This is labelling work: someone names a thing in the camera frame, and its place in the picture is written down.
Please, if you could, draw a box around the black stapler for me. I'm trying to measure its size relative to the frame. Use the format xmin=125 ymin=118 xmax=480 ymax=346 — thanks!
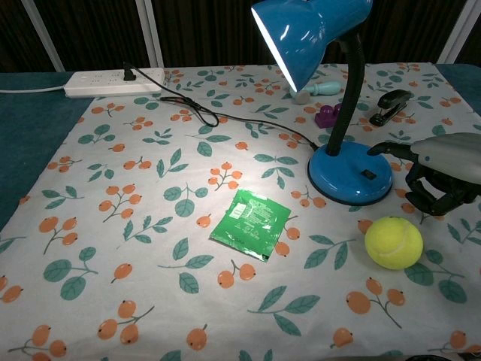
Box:
xmin=369 ymin=89 xmax=413 ymax=127

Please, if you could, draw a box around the blue desk lamp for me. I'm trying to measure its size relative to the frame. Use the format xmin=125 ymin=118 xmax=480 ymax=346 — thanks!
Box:
xmin=250 ymin=0 xmax=395 ymax=207

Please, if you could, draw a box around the white power strip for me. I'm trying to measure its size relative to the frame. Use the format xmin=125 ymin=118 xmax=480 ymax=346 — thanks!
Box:
xmin=63 ymin=67 xmax=166 ymax=99

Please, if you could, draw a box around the teal handled stamp tool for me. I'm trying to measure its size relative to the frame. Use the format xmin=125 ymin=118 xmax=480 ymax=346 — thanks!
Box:
xmin=293 ymin=80 xmax=342 ymax=105

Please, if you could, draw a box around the green foil packet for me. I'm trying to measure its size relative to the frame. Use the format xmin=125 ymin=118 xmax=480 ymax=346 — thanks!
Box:
xmin=209 ymin=188 xmax=292 ymax=263

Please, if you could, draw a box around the white power strip cable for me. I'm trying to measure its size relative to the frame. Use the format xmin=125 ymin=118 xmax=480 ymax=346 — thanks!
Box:
xmin=0 ymin=85 xmax=65 ymax=95

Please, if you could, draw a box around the yellow tennis ball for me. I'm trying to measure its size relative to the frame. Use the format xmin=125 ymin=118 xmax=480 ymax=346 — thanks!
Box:
xmin=364 ymin=216 xmax=425 ymax=271

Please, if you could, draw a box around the purple toy block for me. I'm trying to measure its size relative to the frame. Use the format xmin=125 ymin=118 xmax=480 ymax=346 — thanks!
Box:
xmin=314 ymin=103 xmax=342 ymax=130

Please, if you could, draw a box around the black lamp power cord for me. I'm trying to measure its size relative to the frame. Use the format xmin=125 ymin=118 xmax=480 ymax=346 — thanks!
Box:
xmin=123 ymin=62 xmax=319 ymax=153

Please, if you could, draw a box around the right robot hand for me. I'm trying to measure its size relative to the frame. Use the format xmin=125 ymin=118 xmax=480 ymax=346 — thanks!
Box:
xmin=367 ymin=132 xmax=481 ymax=217

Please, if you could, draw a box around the fruit patterned tablecloth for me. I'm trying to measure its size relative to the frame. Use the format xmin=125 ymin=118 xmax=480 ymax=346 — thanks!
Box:
xmin=0 ymin=62 xmax=481 ymax=361

